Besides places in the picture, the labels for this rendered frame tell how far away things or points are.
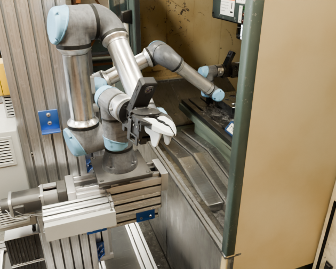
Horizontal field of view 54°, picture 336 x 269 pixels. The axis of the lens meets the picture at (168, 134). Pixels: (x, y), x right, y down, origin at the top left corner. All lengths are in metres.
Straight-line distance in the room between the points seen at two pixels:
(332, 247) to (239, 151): 0.69
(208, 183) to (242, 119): 0.90
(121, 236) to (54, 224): 1.04
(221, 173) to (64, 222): 0.98
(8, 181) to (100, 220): 0.43
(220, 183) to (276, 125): 0.82
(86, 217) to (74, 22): 0.70
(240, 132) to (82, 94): 0.56
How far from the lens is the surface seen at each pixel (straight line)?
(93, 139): 1.26
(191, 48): 3.17
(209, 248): 1.52
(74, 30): 1.13
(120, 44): 1.15
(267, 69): 1.03
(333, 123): 1.30
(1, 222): 1.63
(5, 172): 1.49
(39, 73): 1.38
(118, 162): 1.36
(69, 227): 1.33
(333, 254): 1.61
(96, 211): 1.34
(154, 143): 0.78
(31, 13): 1.36
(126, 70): 1.11
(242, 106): 1.02
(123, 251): 2.22
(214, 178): 1.91
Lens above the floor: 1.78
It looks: 26 degrees down
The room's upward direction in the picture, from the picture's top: straight up
